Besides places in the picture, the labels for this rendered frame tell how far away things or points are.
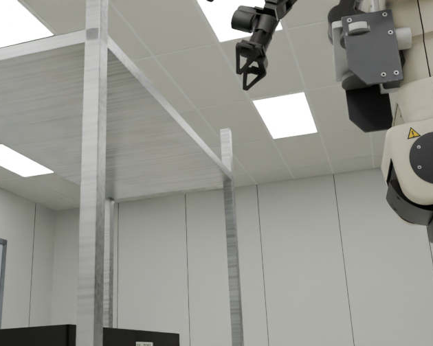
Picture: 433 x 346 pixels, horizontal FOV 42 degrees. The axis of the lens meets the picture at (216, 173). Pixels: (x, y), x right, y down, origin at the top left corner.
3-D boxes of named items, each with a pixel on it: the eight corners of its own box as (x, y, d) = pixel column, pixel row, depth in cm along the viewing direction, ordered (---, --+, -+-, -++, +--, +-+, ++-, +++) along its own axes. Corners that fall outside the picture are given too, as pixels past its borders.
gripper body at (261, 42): (238, 44, 152) (249, 22, 154) (245, 63, 162) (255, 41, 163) (260, 50, 150) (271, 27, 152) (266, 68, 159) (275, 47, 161)
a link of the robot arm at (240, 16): (282, -9, 155) (284, 9, 163) (244, -17, 158) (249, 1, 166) (265, 27, 152) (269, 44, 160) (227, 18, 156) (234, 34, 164)
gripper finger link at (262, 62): (230, 79, 155) (243, 50, 157) (235, 90, 162) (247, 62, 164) (253, 85, 153) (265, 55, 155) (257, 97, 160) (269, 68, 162)
